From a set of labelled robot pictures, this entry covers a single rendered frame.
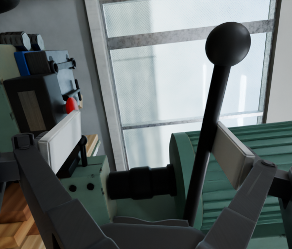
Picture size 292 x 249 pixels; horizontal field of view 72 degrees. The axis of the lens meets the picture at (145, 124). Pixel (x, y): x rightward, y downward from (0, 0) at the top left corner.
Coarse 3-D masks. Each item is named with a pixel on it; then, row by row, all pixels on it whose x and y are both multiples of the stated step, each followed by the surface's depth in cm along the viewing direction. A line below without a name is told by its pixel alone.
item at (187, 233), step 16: (112, 224) 8; (128, 224) 8; (144, 224) 8; (160, 224) 8; (176, 224) 8; (128, 240) 7; (144, 240) 7; (160, 240) 7; (176, 240) 7; (192, 240) 7
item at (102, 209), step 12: (96, 156) 39; (84, 168) 35; (96, 168) 35; (108, 168) 39; (60, 180) 33; (72, 180) 33; (84, 180) 33; (96, 180) 33; (72, 192) 34; (84, 192) 34; (96, 192) 34; (108, 192) 37; (84, 204) 35; (96, 204) 35; (108, 204) 36; (96, 216) 36; (108, 216) 36
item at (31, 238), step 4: (28, 236) 28; (32, 236) 29; (36, 236) 30; (24, 240) 27; (28, 240) 28; (32, 240) 29; (24, 244) 27; (28, 244) 28; (32, 244) 29; (8, 248) 26; (12, 248) 26; (16, 248) 26; (20, 248) 26; (24, 248) 27; (28, 248) 28
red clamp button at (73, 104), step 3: (69, 99) 27; (72, 99) 27; (66, 102) 27; (69, 102) 26; (72, 102) 27; (75, 102) 28; (66, 105) 27; (69, 105) 26; (72, 105) 27; (75, 105) 28; (66, 108) 27; (69, 108) 26; (72, 108) 27; (75, 108) 28; (78, 108) 29; (66, 111) 27; (69, 111) 26
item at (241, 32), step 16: (224, 32) 15; (240, 32) 15; (208, 48) 16; (224, 48) 15; (240, 48) 15; (224, 64) 16; (224, 80) 17; (208, 96) 18; (208, 112) 18; (208, 128) 18; (208, 144) 19; (208, 160) 20; (192, 176) 21; (192, 192) 21; (192, 208) 22; (192, 224) 22
